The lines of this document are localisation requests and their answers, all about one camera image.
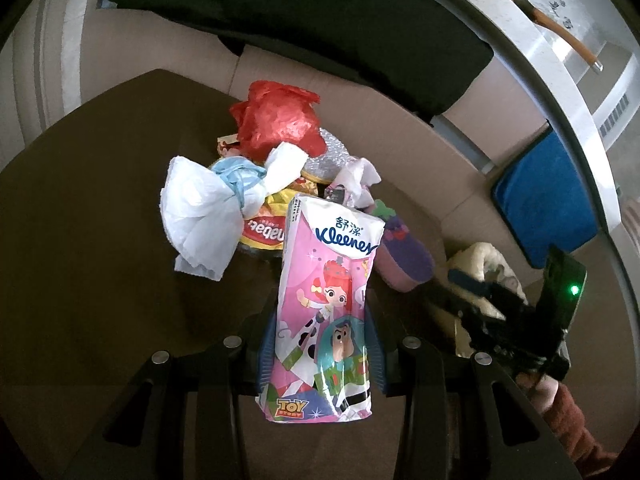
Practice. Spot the pink cartoon tissue packet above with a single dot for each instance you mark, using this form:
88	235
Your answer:
320	310

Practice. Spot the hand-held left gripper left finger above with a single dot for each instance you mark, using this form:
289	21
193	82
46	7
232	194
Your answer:
265	360

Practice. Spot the yellow red-label snack wrapper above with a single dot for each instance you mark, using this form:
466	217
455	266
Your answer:
260	232

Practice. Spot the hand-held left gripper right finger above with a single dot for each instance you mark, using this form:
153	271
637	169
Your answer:
376	355

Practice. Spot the white plastic bag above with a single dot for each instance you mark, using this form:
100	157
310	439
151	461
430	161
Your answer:
200	210

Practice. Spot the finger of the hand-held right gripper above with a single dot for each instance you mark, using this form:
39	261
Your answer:
450	305
467	281

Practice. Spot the blue cushion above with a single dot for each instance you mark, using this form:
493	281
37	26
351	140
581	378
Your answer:
545	195

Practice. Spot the cream bag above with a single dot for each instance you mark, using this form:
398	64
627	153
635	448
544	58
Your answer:
480	265

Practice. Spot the white vent grille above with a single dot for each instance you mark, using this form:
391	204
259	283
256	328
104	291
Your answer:
614	115

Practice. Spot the wooden stick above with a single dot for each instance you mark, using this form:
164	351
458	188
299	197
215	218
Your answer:
565	35

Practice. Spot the beige sofa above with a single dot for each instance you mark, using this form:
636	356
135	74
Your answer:
165	55

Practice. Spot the black cloth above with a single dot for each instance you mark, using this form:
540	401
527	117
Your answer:
300	20

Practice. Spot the red plastic bag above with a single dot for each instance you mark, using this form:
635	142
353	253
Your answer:
275	115

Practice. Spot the silver glitter round disc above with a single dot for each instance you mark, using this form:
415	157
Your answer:
325	162

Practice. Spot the blue face mask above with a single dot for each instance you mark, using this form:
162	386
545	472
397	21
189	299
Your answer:
240	172

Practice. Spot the purple eggplant plush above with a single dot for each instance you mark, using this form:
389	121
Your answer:
400	255

